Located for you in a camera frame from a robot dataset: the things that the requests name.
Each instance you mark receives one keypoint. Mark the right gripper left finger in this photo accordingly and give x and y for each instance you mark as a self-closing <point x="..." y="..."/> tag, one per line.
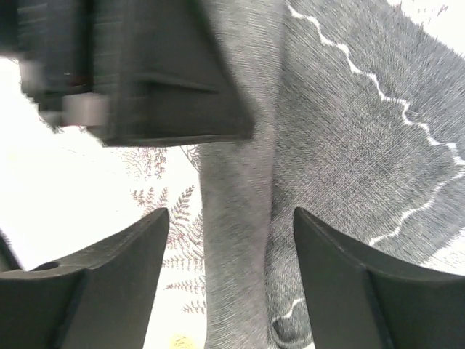
<point x="99" y="297"/>

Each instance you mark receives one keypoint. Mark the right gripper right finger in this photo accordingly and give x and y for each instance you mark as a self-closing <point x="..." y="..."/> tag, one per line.
<point x="358" y="297"/>

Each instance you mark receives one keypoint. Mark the grey cloth napkin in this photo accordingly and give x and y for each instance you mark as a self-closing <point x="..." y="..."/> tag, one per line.
<point x="360" y="121"/>

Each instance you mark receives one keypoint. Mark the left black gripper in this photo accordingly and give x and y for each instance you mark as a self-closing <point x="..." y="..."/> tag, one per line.
<point x="133" y="73"/>

